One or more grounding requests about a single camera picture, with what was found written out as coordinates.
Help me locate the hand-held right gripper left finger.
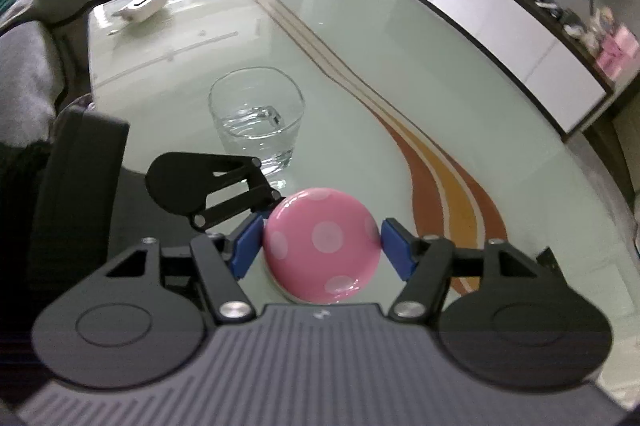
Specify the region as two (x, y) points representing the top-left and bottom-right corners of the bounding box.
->
(102, 213), (266, 326)

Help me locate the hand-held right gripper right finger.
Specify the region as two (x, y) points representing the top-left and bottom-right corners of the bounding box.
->
(381, 217), (546, 324)

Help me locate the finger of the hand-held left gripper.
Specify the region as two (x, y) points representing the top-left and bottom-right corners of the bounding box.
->
(145, 151), (282, 230)

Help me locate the pink dotted bottle cap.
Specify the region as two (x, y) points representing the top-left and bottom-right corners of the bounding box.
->
(262, 187), (379, 304)

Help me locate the clear glass cup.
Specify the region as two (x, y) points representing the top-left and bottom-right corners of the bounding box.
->
(208, 67), (306, 175)

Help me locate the white flat device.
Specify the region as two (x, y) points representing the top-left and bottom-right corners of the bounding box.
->
(112, 0), (169, 25)

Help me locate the white television cabinet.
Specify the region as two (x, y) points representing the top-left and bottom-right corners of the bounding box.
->
(354, 0), (615, 142)

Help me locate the pink gift box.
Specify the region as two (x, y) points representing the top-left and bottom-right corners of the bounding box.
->
(597, 26), (639, 78)

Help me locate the wrapped bouquet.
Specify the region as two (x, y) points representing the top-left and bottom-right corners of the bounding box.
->
(587, 6), (618, 44)

